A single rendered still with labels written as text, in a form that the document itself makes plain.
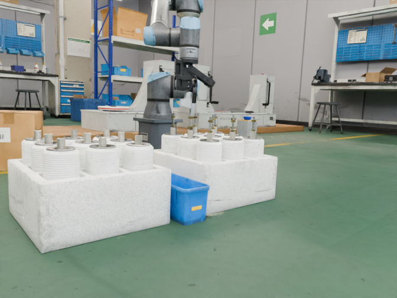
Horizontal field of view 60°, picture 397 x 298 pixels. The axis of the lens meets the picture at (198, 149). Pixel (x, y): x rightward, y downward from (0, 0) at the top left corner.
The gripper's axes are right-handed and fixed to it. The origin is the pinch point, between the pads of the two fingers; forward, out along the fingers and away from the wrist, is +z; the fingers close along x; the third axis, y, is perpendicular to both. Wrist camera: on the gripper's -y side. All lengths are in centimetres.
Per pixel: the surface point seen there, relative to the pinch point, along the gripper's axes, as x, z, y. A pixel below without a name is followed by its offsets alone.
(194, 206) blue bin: 28.3, 29.1, 4.0
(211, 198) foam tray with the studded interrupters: 19.6, 29.1, -3.8
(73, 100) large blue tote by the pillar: -456, 3, 105
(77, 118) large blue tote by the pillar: -448, 31, 97
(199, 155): 12.9, 14.9, -0.5
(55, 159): 39, 12, 44
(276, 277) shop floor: 64, 35, -8
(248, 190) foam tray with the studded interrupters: 11.0, 28.8, -20.9
